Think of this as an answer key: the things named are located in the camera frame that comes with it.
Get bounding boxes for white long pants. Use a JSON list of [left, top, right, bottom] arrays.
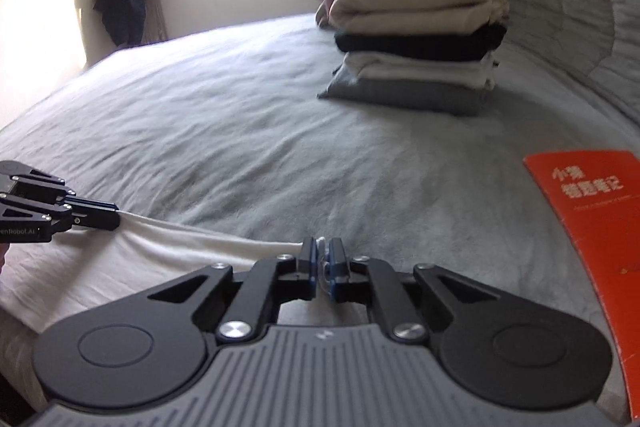
[[1, 212, 302, 334]]

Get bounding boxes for grey bed sheet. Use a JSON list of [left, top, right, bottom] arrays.
[[1, 16, 639, 327]]

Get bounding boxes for black folded garment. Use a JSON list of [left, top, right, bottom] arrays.
[[334, 24, 508, 62]]

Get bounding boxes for red paper card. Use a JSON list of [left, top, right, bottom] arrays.
[[524, 150, 640, 419]]

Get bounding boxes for beige folded garment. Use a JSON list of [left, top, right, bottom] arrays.
[[328, 0, 510, 36]]

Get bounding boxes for white folded garment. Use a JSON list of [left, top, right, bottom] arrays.
[[343, 52, 497, 90]]

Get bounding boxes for grey folded sweater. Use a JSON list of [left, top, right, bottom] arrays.
[[318, 66, 492, 117]]

